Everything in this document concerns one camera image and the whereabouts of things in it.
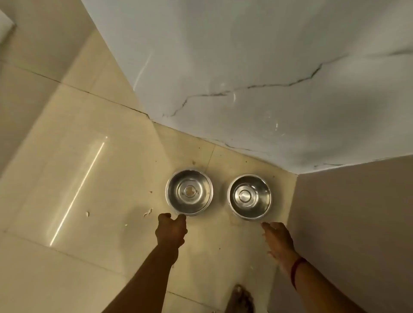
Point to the person's left hand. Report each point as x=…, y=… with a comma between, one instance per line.
x=171, y=230

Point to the person's right hand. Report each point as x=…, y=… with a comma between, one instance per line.
x=279, y=240

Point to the steel bowl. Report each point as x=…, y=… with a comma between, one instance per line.
x=189, y=192
x=249, y=196

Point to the person's right forearm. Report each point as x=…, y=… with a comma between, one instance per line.
x=319, y=293

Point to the person's left forearm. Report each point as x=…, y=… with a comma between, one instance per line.
x=145, y=283

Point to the person's bare foot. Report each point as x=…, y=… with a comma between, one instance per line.
x=239, y=300

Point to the red wrist band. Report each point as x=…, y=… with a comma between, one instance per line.
x=295, y=269

